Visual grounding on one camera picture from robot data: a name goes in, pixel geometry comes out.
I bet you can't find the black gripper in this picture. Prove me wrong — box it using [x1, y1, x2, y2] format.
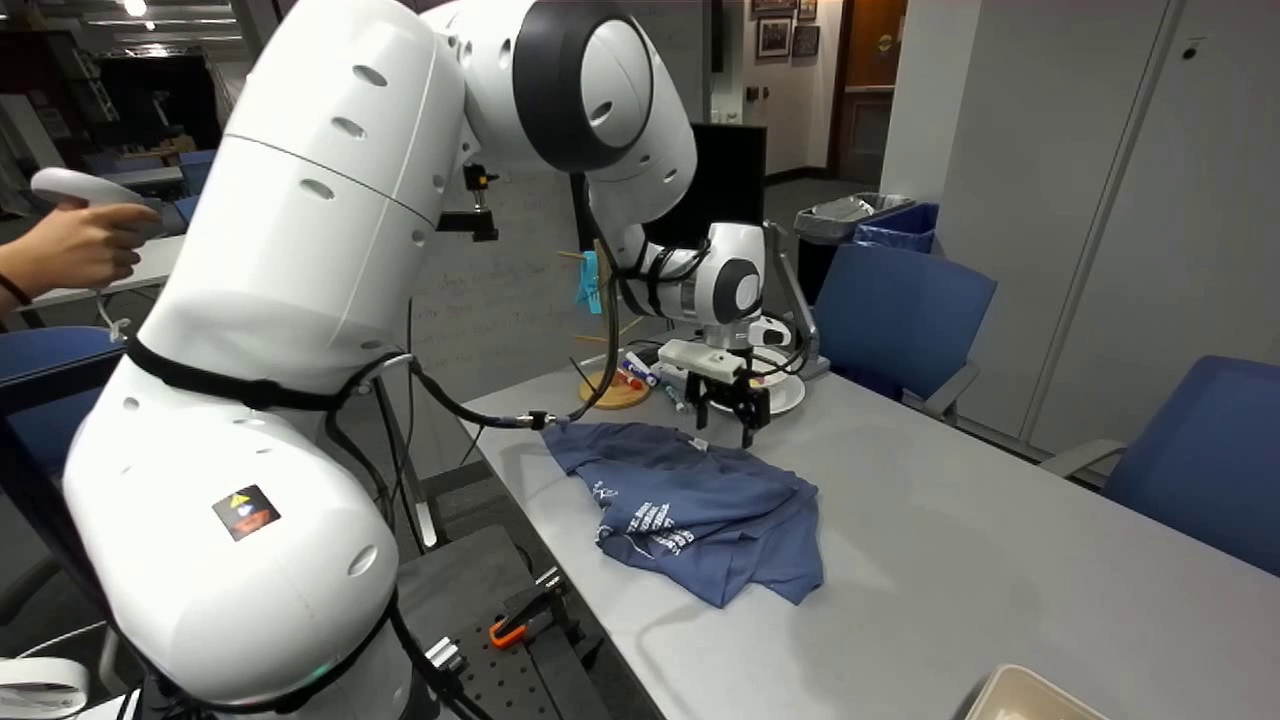
[682, 364, 777, 453]

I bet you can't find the blue printed t-shirt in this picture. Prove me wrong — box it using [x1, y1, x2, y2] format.
[542, 416, 830, 613]

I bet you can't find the white handheld controller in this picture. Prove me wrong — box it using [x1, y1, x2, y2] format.
[29, 163, 153, 221]

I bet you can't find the person hand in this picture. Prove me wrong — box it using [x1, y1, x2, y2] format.
[12, 194, 166, 308]

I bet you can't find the white bowl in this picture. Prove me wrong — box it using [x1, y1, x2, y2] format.
[744, 343, 793, 390]

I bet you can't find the wooden peg stand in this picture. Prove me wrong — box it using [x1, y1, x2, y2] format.
[576, 361, 662, 410]

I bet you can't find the grey monitor stand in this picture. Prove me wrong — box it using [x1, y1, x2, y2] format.
[770, 216, 834, 378]

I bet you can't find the teal item on peg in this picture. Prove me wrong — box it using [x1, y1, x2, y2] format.
[573, 248, 613, 320]

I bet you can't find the grey lined trash bin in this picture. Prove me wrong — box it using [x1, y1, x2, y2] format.
[795, 192, 925, 308]

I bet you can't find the black monitor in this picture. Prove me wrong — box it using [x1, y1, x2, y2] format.
[683, 118, 774, 252]

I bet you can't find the blue bin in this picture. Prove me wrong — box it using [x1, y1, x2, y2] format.
[853, 194, 943, 255]

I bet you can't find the grey stand pole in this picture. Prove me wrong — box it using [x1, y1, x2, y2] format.
[372, 374, 443, 552]

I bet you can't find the brown wooden door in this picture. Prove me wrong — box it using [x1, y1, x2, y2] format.
[834, 0, 911, 192]

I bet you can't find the beige tray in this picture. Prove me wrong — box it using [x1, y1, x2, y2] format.
[962, 659, 1111, 720]

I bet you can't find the white cabinet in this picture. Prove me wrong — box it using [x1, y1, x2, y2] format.
[933, 0, 1280, 457]

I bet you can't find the white desk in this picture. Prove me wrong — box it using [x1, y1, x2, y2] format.
[34, 231, 188, 317]

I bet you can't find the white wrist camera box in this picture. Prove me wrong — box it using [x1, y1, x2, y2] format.
[652, 336, 761, 387]

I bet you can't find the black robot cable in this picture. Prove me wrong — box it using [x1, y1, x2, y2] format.
[323, 173, 632, 445]

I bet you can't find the orange handled clamp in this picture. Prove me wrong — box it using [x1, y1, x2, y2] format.
[481, 585, 567, 654]

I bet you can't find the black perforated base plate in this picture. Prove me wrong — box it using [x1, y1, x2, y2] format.
[384, 525, 632, 720]

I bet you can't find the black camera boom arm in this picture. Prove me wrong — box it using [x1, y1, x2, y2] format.
[432, 156, 504, 248]

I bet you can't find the framed wall picture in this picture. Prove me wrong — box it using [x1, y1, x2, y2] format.
[754, 11, 795, 64]

